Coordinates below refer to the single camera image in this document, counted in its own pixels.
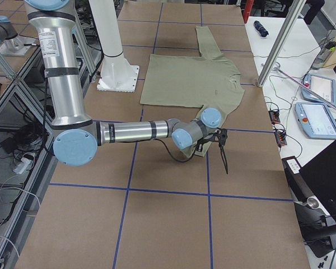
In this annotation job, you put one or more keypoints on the metal reacher grabber stick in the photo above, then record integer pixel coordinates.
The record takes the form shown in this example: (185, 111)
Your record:
(301, 85)

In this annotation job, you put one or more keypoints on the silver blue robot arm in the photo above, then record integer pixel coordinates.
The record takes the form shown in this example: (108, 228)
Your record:
(77, 136)
(7, 31)

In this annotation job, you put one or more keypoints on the near blue teach pendant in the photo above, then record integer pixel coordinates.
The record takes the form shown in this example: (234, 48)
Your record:
(316, 120)

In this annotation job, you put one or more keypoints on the white power strip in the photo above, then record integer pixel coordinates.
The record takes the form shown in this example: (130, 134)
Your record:
(23, 164)

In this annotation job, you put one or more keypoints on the aluminium frame post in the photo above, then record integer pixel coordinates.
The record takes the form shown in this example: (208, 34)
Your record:
(283, 34)

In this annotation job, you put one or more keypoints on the blue teach pendant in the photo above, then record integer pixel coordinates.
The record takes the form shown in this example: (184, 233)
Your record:
(316, 120)
(325, 87)

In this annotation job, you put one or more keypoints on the black orange connector block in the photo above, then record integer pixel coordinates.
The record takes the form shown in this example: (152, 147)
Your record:
(280, 136)
(274, 116)

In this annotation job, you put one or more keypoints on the black box with label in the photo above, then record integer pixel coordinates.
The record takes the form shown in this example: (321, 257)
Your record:
(295, 180)

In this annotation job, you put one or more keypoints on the olive green long-sleeve shirt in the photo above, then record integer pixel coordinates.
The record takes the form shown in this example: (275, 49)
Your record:
(207, 81)

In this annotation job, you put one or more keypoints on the far blue teach pendant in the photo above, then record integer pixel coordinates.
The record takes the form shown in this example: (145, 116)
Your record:
(325, 87)

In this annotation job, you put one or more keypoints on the folded dark blue umbrella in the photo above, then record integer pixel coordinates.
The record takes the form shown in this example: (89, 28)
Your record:
(263, 32)

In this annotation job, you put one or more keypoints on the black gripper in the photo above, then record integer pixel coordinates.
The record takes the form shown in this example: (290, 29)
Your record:
(223, 157)

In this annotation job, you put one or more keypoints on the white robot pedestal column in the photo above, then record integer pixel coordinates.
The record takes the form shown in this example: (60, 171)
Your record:
(116, 74)

